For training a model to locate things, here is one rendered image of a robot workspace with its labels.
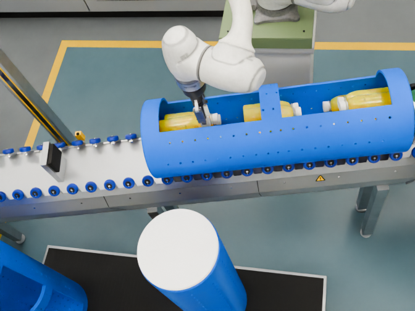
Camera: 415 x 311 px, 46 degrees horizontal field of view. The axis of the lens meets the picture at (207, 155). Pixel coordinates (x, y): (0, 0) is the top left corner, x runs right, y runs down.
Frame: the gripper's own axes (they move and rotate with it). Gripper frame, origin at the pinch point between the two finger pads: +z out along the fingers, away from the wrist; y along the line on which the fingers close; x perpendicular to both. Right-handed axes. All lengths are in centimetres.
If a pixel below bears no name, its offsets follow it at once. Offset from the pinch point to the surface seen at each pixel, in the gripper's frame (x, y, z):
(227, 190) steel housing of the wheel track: 2.4, 13.8, 32.9
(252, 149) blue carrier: 15.0, 12.9, 3.1
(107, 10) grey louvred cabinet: -86, -168, 108
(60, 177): -62, 5, 23
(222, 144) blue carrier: 5.6, 11.2, 0.6
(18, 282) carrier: -106, 30, 77
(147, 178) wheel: -26.0, 10.5, 21.3
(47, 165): -62, 5, 12
